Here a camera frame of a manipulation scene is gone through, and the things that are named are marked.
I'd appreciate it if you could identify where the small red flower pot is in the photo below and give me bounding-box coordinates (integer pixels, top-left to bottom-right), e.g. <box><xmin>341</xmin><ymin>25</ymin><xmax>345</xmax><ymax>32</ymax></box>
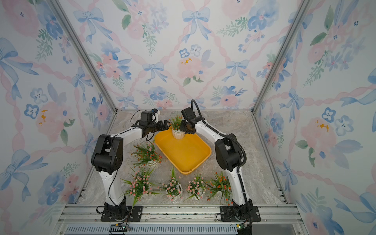
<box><xmin>169</xmin><ymin>115</ymin><xmax>185</xmax><ymax>140</ymax></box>

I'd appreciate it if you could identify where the yellow plastic storage tray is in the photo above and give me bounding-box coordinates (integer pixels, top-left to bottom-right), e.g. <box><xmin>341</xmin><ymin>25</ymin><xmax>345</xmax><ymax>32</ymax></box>
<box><xmin>155</xmin><ymin>129</ymin><xmax>212</xmax><ymax>175</ymax></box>

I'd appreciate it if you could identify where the large red flower pot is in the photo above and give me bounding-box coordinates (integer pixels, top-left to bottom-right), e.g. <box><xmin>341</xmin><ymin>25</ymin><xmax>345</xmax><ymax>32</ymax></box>
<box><xmin>205</xmin><ymin>171</ymin><xmax>232</xmax><ymax>206</ymax></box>

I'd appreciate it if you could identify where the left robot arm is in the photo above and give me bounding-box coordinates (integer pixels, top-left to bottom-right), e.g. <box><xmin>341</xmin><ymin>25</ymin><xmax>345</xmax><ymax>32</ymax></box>
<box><xmin>91</xmin><ymin>109</ymin><xmax>169</xmax><ymax>212</ymax></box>

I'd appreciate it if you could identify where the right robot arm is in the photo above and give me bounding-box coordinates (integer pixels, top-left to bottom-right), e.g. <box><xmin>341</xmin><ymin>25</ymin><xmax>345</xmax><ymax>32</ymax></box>
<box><xmin>180</xmin><ymin>107</ymin><xmax>253</xmax><ymax>220</ymax></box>

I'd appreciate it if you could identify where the large pink flower pot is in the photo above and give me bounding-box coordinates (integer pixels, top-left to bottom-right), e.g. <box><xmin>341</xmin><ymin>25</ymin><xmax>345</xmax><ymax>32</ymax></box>
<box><xmin>120</xmin><ymin>167</ymin><xmax>159</xmax><ymax>206</ymax></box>

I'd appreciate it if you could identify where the vented metal grille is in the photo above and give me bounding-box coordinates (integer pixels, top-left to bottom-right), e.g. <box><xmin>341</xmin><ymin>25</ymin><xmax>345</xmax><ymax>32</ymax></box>
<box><xmin>60</xmin><ymin>224</ymin><xmax>238</xmax><ymax>235</ymax></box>

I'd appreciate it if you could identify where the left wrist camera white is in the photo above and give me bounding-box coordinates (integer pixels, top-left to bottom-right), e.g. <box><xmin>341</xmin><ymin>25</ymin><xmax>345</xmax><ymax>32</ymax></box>
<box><xmin>151</xmin><ymin>108</ymin><xmax>160</xmax><ymax>122</ymax></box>

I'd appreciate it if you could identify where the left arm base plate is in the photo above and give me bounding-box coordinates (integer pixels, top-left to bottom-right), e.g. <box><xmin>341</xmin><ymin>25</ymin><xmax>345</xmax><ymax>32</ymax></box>
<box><xmin>100</xmin><ymin>205</ymin><xmax>143</xmax><ymax>222</ymax></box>

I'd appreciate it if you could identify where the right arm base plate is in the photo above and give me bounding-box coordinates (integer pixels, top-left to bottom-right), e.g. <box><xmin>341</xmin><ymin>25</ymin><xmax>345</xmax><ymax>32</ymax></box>
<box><xmin>219</xmin><ymin>205</ymin><xmax>261</xmax><ymax>222</ymax></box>

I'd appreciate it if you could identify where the aluminium rail frame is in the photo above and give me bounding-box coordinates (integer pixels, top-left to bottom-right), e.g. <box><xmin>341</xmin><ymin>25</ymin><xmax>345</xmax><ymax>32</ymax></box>
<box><xmin>52</xmin><ymin>204</ymin><xmax>308</xmax><ymax>235</ymax></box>

